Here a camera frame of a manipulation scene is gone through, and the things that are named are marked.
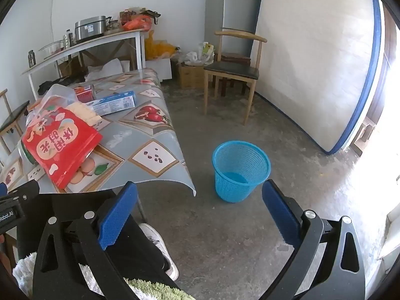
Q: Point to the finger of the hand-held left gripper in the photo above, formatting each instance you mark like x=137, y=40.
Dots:
x=22, y=190

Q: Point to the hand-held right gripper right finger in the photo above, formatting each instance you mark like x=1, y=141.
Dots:
x=279, y=214

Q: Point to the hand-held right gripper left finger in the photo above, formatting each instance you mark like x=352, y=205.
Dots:
x=117, y=214

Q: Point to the green label bottle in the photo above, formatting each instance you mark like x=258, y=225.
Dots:
x=28, y=153

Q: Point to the blue plastic wastebasket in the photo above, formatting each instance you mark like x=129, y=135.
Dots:
x=240, y=181

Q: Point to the red snack bag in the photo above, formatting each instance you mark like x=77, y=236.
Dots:
x=62, y=145

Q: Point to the clear plastic bag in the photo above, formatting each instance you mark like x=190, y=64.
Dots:
x=53, y=95

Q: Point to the blue cardboard box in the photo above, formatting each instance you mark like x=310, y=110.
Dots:
x=114, y=103

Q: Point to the red drink can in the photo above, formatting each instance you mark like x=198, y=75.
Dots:
x=83, y=93

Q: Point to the person's black trouser leg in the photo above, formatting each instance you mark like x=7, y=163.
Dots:
x=140, y=256

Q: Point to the white towel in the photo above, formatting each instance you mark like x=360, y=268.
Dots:
x=23, y=272

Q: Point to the white shoe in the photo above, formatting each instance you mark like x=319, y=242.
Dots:
x=165, y=256

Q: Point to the green towel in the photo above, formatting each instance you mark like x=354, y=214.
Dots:
x=156, y=289

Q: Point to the fruit printed tablecloth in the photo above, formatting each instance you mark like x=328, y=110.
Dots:
x=147, y=131

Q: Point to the black cloth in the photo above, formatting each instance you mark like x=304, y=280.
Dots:
x=59, y=82

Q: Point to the steel thermos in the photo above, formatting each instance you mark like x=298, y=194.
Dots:
x=31, y=58

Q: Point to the glass bowl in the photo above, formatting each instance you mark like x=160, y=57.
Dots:
x=51, y=49

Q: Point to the white cloth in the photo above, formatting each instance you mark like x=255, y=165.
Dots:
x=107, y=68

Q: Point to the wooden chair black seat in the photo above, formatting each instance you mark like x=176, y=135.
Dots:
x=232, y=70

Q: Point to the white box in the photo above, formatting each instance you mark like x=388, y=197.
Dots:
x=161, y=68

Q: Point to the white mattress blue edge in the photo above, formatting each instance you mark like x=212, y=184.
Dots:
x=315, y=62

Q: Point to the brown cardboard box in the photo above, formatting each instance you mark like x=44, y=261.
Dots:
x=190, y=75

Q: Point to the steel bottle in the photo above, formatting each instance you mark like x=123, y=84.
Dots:
x=68, y=39

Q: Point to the dark brown stool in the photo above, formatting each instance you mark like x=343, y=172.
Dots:
x=236, y=58

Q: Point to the yellow bag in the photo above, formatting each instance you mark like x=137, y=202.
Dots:
x=156, y=48

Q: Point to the white side table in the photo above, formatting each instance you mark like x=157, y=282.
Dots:
x=103, y=39

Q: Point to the steel rice cooker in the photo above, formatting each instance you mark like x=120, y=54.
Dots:
x=90, y=28

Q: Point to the orange plastic bag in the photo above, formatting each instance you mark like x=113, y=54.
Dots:
x=137, y=23

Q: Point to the grey refrigerator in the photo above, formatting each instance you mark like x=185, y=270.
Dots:
x=231, y=6

